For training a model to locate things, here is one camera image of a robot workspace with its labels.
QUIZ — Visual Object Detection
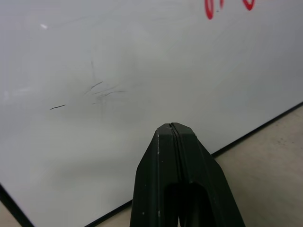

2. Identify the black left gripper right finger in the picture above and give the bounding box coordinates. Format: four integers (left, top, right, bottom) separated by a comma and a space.
170, 122, 247, 227

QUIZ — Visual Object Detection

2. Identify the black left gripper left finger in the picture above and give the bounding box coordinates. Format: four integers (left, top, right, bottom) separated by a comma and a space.
129, 122, 181, 227

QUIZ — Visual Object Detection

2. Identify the white whiteboard with black frame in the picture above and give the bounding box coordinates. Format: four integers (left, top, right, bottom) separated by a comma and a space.
0, 0, 303, 227

